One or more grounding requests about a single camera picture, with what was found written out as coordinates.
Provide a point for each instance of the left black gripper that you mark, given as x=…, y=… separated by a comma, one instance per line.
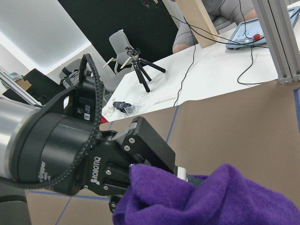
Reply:
x=58, y=158

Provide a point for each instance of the purple towel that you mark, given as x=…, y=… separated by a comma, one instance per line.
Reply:
x=157, y=197

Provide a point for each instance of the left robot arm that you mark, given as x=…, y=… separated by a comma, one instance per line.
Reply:
x=13, y=203

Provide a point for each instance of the clear plastic wrap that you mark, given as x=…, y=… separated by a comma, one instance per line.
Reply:
x=141, y=104

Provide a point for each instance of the grey office chair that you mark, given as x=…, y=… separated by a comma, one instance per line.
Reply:
x=126, y=54

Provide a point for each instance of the wooden board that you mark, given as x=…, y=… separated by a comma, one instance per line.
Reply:
x=197, y=17

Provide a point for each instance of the person in grey shorts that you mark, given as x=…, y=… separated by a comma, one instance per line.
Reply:
x=234, y=10

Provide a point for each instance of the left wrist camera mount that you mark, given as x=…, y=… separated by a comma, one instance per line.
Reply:
x=82, y=102

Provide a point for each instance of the black camera tripod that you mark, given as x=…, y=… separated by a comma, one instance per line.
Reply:
x=140, y=68

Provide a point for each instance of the aluminium frame post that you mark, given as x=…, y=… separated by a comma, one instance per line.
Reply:
x=278, y=30

